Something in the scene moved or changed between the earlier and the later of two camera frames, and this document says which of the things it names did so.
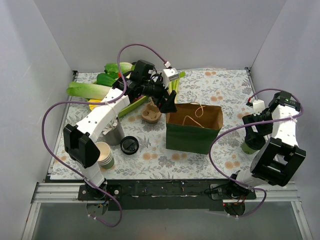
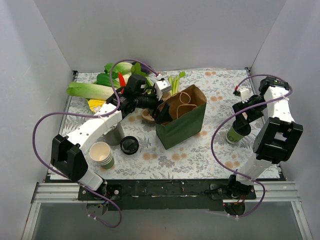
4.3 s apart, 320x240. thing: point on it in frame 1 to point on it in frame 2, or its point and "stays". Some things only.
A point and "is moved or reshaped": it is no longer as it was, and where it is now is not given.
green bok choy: x=107 y=78 stays
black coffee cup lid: x=255 y=142 to x=241 y=128
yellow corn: x=92 y=106 stays
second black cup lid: x=129 y=145 stays
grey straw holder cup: x=116 y=136 stays
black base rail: x=165 y=194 stays
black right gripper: x=253 y=139 to x=242 y=121
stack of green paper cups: x=106 y=160 stays
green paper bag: x=194 y=127 is moved or reshaped
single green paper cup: x=246 y=149 to x=232 y=137
